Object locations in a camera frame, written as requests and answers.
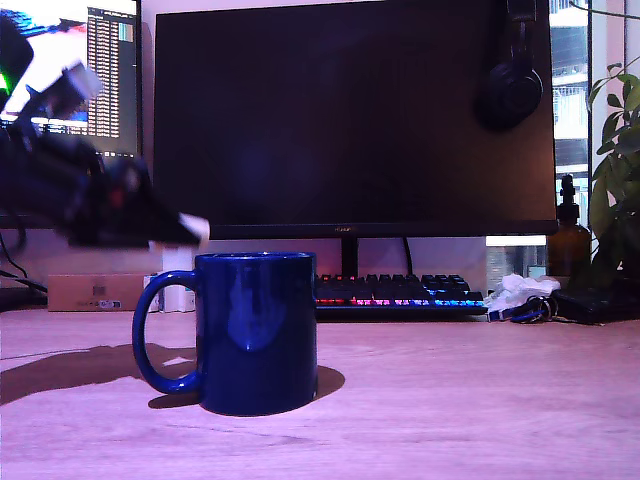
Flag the white coffee capsule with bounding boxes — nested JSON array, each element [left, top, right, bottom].
[[178, 212, 211, 247]]

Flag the lit computer monitor with text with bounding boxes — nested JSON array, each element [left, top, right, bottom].
[[0, 0, 145, 231]]

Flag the brown cardboard box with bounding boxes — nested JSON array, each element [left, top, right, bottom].
[[47, 273, 151, 313]]

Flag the blue and white carton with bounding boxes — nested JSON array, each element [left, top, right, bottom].
[[143, 272, 165, 314], [163, 285, 197, 314]]

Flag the dark blue ceramic mug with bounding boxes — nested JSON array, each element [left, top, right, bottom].
[[132, 251, 320, 417]]

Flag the large dark computer monitor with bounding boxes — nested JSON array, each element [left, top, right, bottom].
[[151, 0, 559, 279]]

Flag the black backlit keyboard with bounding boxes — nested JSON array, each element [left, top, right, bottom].
[[313, 272, 490, 321]]

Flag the crumpled white tissue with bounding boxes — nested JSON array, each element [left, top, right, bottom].
[[483, 273, 562, 309]]

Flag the black headphones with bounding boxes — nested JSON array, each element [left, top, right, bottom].
[[472, 0, 545, 132]]

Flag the amber pump bottle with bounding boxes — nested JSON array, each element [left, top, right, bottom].
[[546, 173, 592, 279]]

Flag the black pouch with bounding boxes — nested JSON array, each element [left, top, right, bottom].
[[551, 287, 634, 325]]

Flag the green potted plant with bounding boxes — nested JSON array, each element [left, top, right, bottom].
[[569, 0, 640, 296]]

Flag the black desk cable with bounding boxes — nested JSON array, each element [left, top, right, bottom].
[[0, 234, 29, 279], [0, 269, 49, 296]]

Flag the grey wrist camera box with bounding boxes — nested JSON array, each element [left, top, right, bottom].
[[49, 58, 105, 109]]

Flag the blue lanyard with keys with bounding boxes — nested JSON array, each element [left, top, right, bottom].
[[487, 294, 560, 325]]

